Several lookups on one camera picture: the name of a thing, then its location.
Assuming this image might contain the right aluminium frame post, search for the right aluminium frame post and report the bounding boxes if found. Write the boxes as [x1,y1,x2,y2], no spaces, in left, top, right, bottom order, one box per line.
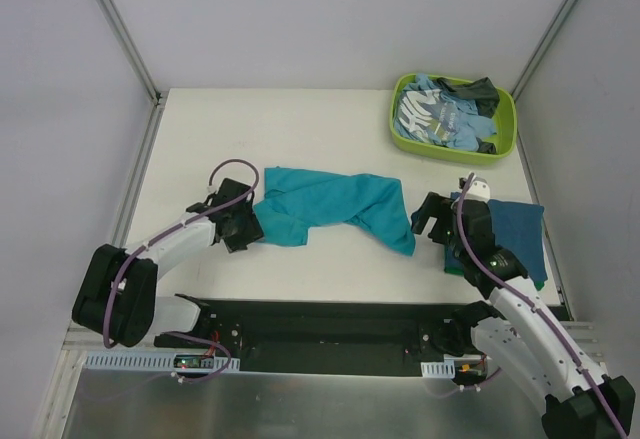
[511,0,581,101]

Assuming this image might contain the right white cable duct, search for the right white cable duct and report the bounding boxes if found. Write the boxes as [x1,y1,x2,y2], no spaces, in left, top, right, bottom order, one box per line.
[420,360,456,380]

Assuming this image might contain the white cable duct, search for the white cable duct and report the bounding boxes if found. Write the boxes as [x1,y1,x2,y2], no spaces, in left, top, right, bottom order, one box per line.
[420,360,456,380]
[84,352,240,374]

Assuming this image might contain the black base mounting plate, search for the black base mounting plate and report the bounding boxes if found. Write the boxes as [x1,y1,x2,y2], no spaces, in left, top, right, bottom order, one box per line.
[154,298,489,377]

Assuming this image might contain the left white cable duct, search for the left white cable duct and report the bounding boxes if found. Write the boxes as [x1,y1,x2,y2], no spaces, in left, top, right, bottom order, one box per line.
[84,352,240,374]

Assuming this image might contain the folded dark blue t-shirt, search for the folded dark blue t-shirt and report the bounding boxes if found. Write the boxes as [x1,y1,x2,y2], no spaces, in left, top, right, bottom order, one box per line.
[442,190,548,284]

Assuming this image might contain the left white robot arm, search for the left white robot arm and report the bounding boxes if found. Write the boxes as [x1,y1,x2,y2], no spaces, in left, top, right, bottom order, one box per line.
[71,178,264,348]

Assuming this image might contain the aluminium frame post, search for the aluminium frame post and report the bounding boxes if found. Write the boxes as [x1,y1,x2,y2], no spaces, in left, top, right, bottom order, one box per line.
[511,0,581,101]
[96,0,163,105]

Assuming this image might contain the dark grey garment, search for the dark grey garment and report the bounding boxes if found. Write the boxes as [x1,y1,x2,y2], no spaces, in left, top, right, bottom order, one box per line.
[435,77,500,119]

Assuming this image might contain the purple cable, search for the purple cable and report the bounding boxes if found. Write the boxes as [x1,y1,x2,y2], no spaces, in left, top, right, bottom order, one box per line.
[102,158,260,350]
[452,172,629,439]

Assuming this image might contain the left aluminium frame post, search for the left aluminium frame post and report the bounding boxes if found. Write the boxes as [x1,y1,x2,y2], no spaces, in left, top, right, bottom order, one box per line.
[96,0,163,105]

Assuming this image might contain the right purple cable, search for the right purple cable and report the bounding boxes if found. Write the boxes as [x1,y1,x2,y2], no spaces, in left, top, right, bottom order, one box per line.
[452,172,629,439]

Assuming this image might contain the lime green plastic basket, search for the lime green plastic basket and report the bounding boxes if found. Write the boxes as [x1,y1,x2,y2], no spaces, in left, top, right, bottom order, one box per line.
[388,73,518,166]

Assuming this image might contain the light blue printed t-shirt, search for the light blue printed t-shirt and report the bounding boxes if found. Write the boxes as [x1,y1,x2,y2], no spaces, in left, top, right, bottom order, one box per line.
[392,73,497,155]

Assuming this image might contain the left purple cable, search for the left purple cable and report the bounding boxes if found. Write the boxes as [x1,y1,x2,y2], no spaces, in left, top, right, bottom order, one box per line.
[102,158,260,350]

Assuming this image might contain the teal t-shirt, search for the teal t-shirt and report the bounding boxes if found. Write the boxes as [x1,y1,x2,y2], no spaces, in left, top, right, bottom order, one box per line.
[254,167,416,256]

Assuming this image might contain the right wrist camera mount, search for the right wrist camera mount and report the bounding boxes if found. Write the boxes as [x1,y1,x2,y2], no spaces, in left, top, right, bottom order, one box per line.
[459,172,491,203]

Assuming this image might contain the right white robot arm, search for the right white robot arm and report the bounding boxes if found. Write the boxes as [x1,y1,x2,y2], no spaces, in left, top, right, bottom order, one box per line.
[411,193,636,438]

